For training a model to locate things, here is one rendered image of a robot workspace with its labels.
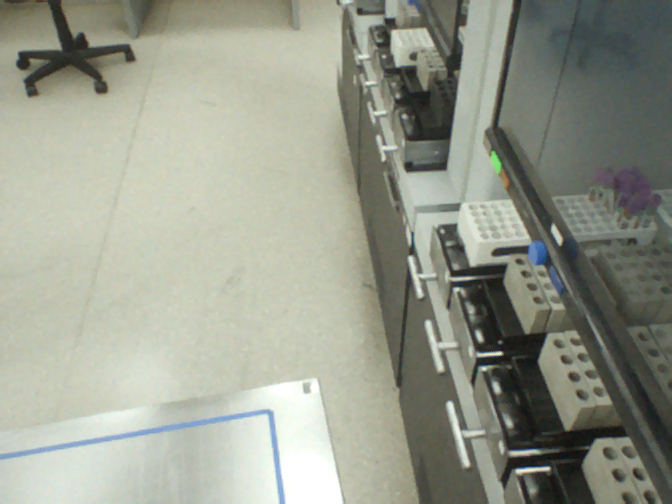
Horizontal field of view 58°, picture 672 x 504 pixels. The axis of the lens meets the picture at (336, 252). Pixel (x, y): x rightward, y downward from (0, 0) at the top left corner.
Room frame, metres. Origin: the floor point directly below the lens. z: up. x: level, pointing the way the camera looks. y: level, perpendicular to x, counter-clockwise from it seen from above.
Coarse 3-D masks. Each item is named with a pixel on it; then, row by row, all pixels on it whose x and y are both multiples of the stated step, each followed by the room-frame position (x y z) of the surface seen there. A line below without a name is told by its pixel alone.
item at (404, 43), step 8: (392, 32) 1.50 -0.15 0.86; (400, 32) 1.50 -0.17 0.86; (408, 32) 1.51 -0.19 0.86; (416, 32) 1.50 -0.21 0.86; (424, 32) 1.49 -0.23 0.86; (464, 32) 1.50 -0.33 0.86; (392, 40) 1.48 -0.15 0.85; (400, 40) 1.45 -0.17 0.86; (408, 40) 1.45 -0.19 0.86; (416, 40) 1.45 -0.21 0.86; (424, 40) 1.45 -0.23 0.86; (464, 40) 1.44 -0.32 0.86; (392, 48) 1.48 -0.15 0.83; (400, 48) 1.41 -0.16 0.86; (408, 48) 1.41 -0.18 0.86; (416, 48) 1.41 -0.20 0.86; (424, 48) 1.41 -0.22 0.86; (400, 56) 1.41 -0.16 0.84; (408, 56) 1.41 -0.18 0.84; (416, 56) 1.48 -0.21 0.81; (400, 64) 1.41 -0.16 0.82; (408, 64) 1.41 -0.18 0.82; (416, 64) 1.41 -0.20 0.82
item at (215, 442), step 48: (288, 384) 0.48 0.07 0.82; (0, 432) 0.41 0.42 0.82; (48, 432) 0.41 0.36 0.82; (96, 432) 0.41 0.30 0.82; (144, 432) 0.41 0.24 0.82; (192, 432) 0.41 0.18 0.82; (240, 432) 0.41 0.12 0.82; (288, 432) 0.41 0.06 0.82; (0, 480) 0.35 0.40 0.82; (48, 480) 0.35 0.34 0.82; (96, 480) 0.35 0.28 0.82; (144, 480) 0.35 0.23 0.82; (192, 480) 0.35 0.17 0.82; (240, 480) 0.35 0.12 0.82; (288, 480) 0.35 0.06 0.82; (336, 480) 0.34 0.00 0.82
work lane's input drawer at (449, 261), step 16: (448, 224) 0.81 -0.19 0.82; (432, 240) 0.81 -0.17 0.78; (448, 240) 0.77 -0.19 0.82; (432, 256) 0.79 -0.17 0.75; (448, 256) 0.73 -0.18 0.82; (464, 256) 0.73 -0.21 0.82; (416, 272) 0.75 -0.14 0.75; (448, 272) 0.70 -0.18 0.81; (464, 272) 0.70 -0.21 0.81; (480, 272) 0.70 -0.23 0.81; (496, 272) 0.70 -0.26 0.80; (416, 288) 0.72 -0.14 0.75; (448, 288) 0.69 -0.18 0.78
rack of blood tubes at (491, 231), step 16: (464, 208) 0.79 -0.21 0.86; (480, 208) 0.79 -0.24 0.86; (496, 208) 0.80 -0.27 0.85; (512, 208) 0.79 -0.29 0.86; (464, 224) 0.77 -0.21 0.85; (480, 224) 0.76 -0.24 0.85; (496, 224) 0.75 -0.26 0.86; (512, 224) 0.75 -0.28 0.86; (464, 240) 0.75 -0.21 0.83; (480, 240) 0.71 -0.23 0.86; (496, 240) 0.71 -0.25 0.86; (512, 240) 0.71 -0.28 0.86; (528, 240) 0.71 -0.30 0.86; (480, 256) 0.71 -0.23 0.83; (496, 256) 0.73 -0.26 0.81
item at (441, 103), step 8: (432, 80) 1.21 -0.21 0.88; (440, 80) 1.21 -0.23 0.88; (432, 88) 1.20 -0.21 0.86; (440, 88) 1.18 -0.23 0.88; (432, 96) 1.20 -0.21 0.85; (440, 96) 1.14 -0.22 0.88; (448, 96) 1.14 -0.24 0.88; (432, 104) 1.19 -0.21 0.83; (440, 104) 1.13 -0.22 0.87; (448, 104) 1.11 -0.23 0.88; (440, 112) 1.12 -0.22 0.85; (448, 112) 1.10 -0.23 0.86; (440, 120) 1.11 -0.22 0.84; (448, 120) 1.10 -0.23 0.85
